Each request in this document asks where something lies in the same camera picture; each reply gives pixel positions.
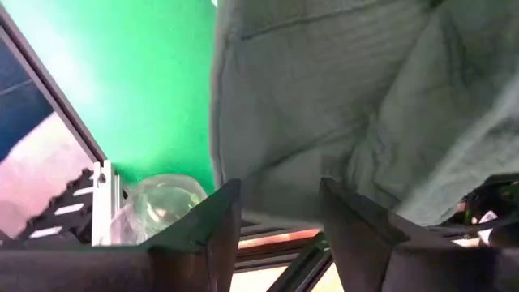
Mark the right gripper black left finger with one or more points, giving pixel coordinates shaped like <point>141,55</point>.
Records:
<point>121,269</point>

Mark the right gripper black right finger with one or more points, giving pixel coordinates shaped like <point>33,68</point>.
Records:
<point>405,267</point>

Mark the dark green garment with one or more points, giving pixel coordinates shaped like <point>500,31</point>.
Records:
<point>324,101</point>

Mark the silver aluminium bar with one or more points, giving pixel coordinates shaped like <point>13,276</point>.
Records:
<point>103,203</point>

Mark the clear plastic spray bottle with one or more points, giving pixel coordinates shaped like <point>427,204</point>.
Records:
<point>162,203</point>

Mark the green table mat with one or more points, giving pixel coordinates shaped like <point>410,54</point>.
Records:
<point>142,81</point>

